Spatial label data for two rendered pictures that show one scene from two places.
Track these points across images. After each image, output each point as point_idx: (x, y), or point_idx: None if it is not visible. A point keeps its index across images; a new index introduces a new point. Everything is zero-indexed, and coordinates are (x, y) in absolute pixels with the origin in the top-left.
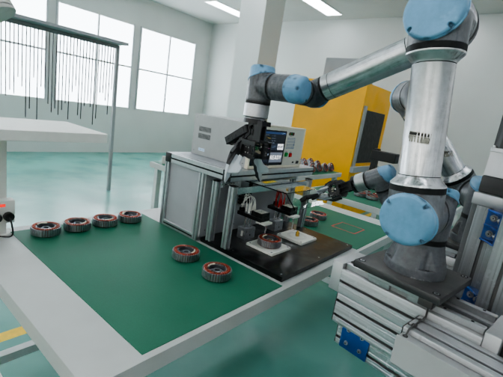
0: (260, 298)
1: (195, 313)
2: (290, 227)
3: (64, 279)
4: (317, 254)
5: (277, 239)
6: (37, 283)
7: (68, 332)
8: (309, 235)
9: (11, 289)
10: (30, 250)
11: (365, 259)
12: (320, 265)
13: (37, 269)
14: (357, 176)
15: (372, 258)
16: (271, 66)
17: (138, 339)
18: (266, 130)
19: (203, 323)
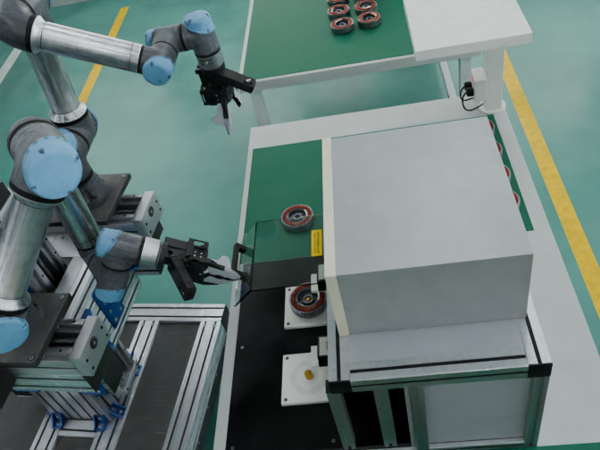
0: (241, 233)
1: (262, 184)
2: (354, 412)
3: (366, 133)
4: (247, 354)
5: (295, 301)
6: (370, 122)
7: (299, 128)
8: (304, 415)
9: (369, 112)
10: (437, 122)
11: (121, 178)
12: (234, 344)
13: (394, 123)
14: (154, 238)
15: (117, 184)
16: (184, 17)
17: (265, 150)
18: (202, 77)
19: (249, 183)
